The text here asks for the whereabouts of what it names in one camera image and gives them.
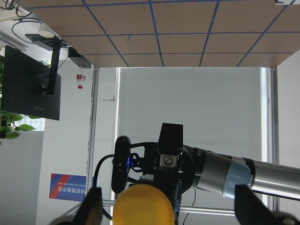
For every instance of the plastic water bottle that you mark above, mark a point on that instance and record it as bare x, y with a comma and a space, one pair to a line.
80, 77

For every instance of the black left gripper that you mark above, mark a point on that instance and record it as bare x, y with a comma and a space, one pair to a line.
163, 163

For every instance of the yellow push button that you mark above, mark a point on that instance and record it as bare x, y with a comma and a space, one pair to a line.
143, 204

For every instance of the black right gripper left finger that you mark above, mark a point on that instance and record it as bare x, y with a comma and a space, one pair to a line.
90, 211

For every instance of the brown paper table cover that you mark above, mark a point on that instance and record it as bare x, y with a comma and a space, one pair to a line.
175, 33

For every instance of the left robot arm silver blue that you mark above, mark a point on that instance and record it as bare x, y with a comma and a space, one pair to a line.
219, 174

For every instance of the black monitor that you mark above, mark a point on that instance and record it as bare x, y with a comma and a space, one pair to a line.
30, 87

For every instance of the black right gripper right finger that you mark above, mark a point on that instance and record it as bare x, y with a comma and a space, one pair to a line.
249, 210

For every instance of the blue red sign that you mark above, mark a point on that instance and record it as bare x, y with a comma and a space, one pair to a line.
67, 187

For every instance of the white paper cup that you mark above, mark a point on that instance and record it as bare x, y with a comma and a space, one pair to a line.
45, 31

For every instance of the green plant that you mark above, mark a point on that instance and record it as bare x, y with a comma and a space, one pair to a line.
11, 124

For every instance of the black webcam on wrist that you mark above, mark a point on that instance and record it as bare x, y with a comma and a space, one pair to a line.
120, 164

